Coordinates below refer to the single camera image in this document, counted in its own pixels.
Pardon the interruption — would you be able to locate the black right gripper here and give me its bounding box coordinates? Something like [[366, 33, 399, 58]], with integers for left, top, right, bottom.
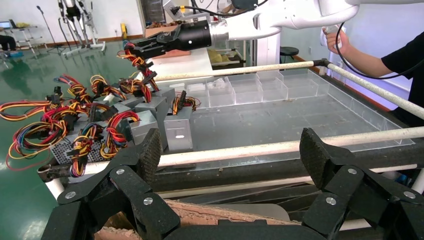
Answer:
[[126, 19, 214, 61]]

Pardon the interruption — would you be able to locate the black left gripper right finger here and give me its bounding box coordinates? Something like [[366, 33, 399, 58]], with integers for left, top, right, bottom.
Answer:
[[299, 127, 424, 240]]

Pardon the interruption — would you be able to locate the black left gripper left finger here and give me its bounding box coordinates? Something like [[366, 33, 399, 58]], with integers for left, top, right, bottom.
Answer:
[[41, 127, 181, 240]]

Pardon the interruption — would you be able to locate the grey power supply with wires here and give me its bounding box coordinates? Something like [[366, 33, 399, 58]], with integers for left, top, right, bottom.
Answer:
[[116, 41, 177, 108], [89, 74, 128, 101], [134, 96, 170, 151], [5, 120, 112, 179], [163, 90, 202, 154], [0, 99, 100, 128], [99, 110, 161, 161], [117, 77, 153, 104]]

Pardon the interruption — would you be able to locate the white handheld controller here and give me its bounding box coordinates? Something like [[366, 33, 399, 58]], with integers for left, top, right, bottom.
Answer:
[[319, 24, 347, 47]]

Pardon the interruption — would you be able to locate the operator bare forearm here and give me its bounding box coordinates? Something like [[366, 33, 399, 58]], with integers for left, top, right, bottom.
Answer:
[[344, 42, 399, 79]]

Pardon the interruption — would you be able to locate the operator bare hand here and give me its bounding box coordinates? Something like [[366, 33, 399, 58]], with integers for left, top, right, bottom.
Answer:
[[325, 29, 351, 59]]

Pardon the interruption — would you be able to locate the white table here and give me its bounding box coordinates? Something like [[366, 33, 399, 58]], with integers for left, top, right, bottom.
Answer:
[[151, 48, 214, 81]]

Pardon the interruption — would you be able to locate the white plastic packet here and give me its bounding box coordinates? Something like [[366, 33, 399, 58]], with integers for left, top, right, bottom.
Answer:
[[207, 77, 230, 90], [187, 82, 207, 93]]

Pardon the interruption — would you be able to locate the yellow bag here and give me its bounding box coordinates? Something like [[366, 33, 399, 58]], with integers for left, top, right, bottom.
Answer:
[[209, 48, 233, 66]]

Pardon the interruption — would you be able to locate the white rack leg pipe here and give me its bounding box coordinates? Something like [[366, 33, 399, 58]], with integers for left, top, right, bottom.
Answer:
[[43, 178, 68, 201], [410, 167, 424, 195]]

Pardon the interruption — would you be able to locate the brown cardboard divider box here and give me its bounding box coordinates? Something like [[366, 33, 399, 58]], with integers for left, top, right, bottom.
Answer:
[[94, 198, 301, 240]]

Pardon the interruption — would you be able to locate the silver robot on stand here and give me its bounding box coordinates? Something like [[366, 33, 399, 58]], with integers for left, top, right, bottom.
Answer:
[[57, 0, 108, 56]]

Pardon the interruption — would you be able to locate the rusty pipe end joint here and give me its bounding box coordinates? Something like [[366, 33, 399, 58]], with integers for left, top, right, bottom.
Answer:
[[37, 164, 73, 184]]

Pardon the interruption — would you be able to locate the clear plastic divider tray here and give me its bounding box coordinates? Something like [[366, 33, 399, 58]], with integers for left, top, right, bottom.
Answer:
[[161, 67, 415, 167]]

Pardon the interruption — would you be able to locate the black tripod stand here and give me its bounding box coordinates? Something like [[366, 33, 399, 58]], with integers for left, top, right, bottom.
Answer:
[[35, 5, 67, 56]]

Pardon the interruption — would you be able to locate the white column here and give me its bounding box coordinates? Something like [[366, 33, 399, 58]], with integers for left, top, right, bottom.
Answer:
[[255, 32, 281, 68]]

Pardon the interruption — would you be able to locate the black pipe corner joint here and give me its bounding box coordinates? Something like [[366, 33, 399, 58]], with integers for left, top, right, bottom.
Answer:
[[312, 58, 331, 69]]

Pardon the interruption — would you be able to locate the operator black shirt torso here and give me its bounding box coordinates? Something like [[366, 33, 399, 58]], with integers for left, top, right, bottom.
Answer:
[[380, 30, 424, 129]]

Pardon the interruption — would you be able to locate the black round stool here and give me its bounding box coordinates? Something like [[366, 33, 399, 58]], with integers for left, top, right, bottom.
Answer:
[[279, 46, 301, 63]]

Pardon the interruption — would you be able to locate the seated person in black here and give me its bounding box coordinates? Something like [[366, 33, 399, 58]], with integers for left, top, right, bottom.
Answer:
[[0, 34, 24, 60]]

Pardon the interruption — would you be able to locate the black camera cable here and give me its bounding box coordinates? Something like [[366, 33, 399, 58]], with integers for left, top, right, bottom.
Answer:
[[172, 0, 424, 81]]

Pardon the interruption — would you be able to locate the metal frame desk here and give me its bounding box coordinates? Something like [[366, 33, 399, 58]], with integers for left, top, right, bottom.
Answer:
[[0, 20, 48, 59]]

